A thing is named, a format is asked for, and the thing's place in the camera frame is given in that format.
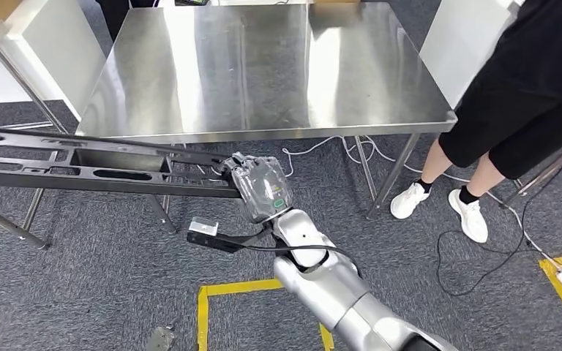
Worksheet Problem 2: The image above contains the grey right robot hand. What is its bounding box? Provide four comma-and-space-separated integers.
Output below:
144, 317, 180, 351

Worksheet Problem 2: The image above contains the person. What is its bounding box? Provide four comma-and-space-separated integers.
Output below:
95, 0, 158, 42
389, 0, 562, 244

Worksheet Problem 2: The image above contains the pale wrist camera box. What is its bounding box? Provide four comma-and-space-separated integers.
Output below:
187, 218, 220, 238

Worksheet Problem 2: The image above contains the white floor cable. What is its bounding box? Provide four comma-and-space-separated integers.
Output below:
280, 135, 562, 272

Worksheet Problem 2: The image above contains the black camera bracket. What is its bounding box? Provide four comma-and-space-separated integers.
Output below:
186, 224, 274, 254

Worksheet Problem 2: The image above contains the black floor cable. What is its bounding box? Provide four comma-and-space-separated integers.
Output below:
435, 191, 536, 298

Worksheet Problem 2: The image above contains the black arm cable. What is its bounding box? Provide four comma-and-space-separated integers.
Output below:
241, 242, 362, 279

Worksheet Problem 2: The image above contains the white panel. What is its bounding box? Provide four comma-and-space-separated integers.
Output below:
419, 0, 525, 110

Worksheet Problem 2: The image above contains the long black plastic part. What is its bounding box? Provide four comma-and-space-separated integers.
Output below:
0, 124, 243, 199

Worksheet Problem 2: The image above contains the stainless steel workbench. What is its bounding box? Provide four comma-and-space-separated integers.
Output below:
75, 0, 458, 235

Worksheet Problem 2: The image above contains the white cabinet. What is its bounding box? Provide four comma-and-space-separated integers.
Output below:
0, 0, 108, 122

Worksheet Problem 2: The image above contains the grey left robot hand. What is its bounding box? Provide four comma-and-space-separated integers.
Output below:
220, 151, 294, 224

